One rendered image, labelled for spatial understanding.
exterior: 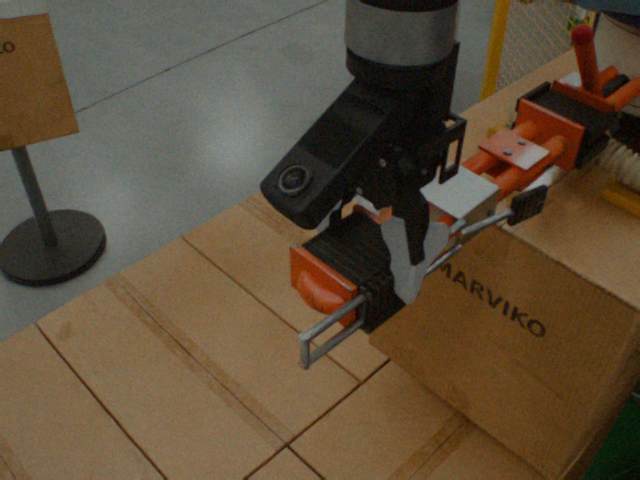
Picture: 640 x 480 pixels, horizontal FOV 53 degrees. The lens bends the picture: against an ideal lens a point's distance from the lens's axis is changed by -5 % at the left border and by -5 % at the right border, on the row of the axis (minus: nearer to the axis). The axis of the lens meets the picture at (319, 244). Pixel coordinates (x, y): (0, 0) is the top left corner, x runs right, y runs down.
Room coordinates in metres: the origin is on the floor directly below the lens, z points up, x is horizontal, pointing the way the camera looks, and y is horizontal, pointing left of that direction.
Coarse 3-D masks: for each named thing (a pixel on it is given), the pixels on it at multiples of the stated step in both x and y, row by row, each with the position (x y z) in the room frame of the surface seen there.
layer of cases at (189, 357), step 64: (192, 256) 1.12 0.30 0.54; (256, 256) 1.12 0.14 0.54; (64, 320) 0.92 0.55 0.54; (128, 320) 0.92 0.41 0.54; (192, 320) 0.93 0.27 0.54; (256, 320) 0.93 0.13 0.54; (320, 320) 0.93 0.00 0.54; (0, 384) 0.75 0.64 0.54; (64, 384) 0.75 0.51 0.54; (128, 384) 0.76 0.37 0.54; (192, 384) 0.76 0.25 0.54; (256, 384) 0.76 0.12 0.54; (320, 384) 0.76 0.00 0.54; (384, 384) 0.76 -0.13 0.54; (0, 448) 0.61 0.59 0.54; (64, 448) 0.61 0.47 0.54; (128, 448) 0.61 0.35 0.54; (192, 448) 0.62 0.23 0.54; (256, 448) 0.62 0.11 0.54; (320, 448) 0.62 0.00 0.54; (384, 448) 0.62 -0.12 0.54; (448, 448) 0.62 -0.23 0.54
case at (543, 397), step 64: (576, 64) 1.07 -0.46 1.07; (576, 192) 0.69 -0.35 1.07; (512, 256) 0.60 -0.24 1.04; (576, 256) 0.56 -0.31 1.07; (448, 320) 0.65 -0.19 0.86; (512, 320) 0.58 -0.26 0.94; (576, 320) 0.52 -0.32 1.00; (448, 384) 0.63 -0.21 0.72; (512, 384) 0.56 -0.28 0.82; (576, 384) 0.50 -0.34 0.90; (512, 448) 0.53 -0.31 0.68; (576, 448) 0.49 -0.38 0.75
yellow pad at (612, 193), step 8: (608, 184) 0.69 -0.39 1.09; (616, 184) 0.69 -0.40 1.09; (624, 184) 0.68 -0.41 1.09; (608, 192) 0.67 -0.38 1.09; (616, 192) 0.67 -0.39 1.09; (624, 192) 0.67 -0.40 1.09; (632, 192) 0.67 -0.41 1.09; (608, 200) 0.67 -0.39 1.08; (616, 200) 0.66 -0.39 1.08; (624, 200) 0.66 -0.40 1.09; (632, 200) 0.65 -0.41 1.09; (624, 208) 0.65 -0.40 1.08; (632, 208) 0.65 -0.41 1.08
